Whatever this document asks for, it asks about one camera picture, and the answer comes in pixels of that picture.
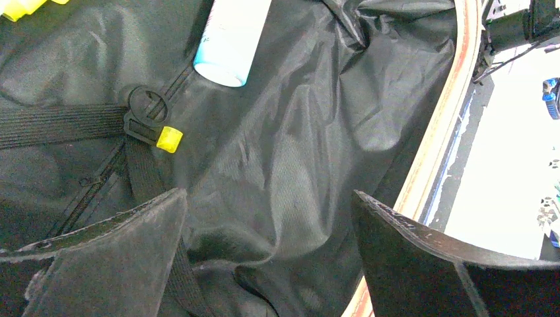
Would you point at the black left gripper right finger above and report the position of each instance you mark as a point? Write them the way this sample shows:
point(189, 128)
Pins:
point(413, 270)

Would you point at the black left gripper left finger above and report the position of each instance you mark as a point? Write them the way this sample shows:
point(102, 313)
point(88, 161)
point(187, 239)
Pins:
point(116, 267)

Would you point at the pink hard-shell suitcase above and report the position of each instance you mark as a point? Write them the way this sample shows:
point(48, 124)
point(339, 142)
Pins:
point(338, 98)

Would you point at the pastel cosmetic tube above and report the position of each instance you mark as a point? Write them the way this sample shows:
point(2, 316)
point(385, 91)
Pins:
point(229, 41)

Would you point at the green yellow small tube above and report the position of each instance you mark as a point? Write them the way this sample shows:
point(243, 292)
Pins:
point(13, 10)

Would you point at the yellow tube cap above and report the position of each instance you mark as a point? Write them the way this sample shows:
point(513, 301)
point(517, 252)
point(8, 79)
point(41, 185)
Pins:
point(169, 139)

